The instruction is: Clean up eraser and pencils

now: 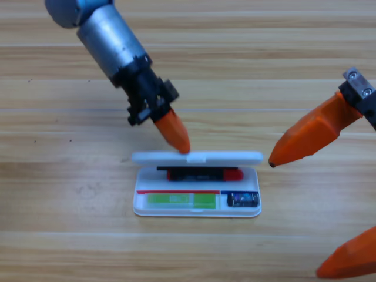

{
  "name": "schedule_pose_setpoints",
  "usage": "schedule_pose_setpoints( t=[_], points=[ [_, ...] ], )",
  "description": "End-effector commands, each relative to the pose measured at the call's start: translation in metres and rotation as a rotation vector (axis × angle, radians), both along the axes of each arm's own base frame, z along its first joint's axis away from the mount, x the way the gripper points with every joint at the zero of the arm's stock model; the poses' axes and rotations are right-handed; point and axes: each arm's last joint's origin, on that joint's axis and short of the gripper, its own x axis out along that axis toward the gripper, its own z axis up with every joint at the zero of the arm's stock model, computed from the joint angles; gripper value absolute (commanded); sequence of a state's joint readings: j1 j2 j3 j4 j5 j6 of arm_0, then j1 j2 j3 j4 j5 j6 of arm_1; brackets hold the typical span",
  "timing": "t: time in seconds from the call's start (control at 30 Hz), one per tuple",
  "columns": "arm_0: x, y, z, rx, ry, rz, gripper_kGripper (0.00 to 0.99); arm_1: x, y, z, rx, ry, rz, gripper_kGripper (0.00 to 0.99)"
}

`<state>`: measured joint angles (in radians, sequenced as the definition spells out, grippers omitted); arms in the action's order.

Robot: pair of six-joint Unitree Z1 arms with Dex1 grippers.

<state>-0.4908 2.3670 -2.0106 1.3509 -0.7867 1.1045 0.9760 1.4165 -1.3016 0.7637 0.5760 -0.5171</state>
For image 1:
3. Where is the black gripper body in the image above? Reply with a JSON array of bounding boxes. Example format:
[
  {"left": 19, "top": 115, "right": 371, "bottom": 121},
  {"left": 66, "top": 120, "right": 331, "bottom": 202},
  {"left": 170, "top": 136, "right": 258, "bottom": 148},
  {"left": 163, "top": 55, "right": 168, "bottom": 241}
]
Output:
[
  {"left": 113, "top": 63, "right": 180, "bottom": 127},
  {"left": 338, "top": 66, "right": 376, "bottom": 132}
]

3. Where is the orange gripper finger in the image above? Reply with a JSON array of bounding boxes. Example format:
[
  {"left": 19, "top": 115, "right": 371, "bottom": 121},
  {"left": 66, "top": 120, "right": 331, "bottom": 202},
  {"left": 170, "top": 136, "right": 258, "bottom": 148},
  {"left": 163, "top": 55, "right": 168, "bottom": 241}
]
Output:
[
  {"left": 316, "top": 226, "right": 376, "bottom": 279},
  {"left": 153, "top": 109, "right": 191, "bottom": 154},
  {"left": 268, "top": 91, "right": 364, "bottom": 169}
]

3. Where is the white Unitree pencil case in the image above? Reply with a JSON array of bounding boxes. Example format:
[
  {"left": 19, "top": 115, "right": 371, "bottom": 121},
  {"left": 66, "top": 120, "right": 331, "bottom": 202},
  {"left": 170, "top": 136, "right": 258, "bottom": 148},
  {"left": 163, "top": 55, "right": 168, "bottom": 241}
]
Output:
[{"left": 131, "top": 150, "right": 264, "bottom": 218}]

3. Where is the black marker with red cap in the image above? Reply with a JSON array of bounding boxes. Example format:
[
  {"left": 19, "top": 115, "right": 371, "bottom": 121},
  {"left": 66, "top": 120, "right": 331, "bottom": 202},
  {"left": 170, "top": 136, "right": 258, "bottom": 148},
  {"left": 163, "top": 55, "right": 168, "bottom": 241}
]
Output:
[{"left": 166, "top": 167, "right": 244, "bottom": 182}]

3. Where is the green highlighter pen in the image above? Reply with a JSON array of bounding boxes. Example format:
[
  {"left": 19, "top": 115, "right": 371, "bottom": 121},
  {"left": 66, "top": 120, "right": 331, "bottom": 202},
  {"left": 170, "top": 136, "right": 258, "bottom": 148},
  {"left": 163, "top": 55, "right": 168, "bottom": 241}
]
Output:
[{"left": 146, "top": 193, "right": 217, "bottom": 210}]

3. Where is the small black eraser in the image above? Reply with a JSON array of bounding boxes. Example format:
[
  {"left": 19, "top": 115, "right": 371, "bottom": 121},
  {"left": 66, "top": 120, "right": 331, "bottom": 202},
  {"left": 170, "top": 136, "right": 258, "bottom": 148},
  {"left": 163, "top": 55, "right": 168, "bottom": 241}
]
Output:
[{"left": 226, "top": 192, "right": 260, "bottom": 208}]

